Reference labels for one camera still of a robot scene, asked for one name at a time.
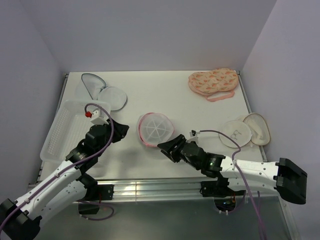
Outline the peach floral bra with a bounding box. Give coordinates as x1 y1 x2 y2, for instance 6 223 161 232
188 67 239 102

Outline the beige trimmed mesh laundry bag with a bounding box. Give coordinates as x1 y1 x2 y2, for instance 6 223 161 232
219 112 271 148

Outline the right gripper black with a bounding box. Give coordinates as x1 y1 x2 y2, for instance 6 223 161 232
157 133 202 170

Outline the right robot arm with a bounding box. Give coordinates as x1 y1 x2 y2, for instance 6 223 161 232
158 134 308 205

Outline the aluminium frame rail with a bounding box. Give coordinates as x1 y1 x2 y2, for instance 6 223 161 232
29 176 287 205

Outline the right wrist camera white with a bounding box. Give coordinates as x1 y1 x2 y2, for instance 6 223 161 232
188 130 201 142

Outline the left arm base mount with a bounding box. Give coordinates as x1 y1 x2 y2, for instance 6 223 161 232
78 184 114 216

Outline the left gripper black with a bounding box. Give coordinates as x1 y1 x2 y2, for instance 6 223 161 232
95 117 129 157

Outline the grey trimmed mesh laundry bag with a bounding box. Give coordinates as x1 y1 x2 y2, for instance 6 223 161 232
75 73 128 112

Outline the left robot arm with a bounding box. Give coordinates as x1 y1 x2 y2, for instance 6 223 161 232
0 119 130 240

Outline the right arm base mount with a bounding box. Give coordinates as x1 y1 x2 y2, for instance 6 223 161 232
199 180 247 214

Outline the pink trimmed mesh laundry bag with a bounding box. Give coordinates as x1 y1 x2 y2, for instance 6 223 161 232
137 112 175 148

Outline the white plastic basket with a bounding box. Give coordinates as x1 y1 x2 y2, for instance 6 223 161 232
39 99 112 163

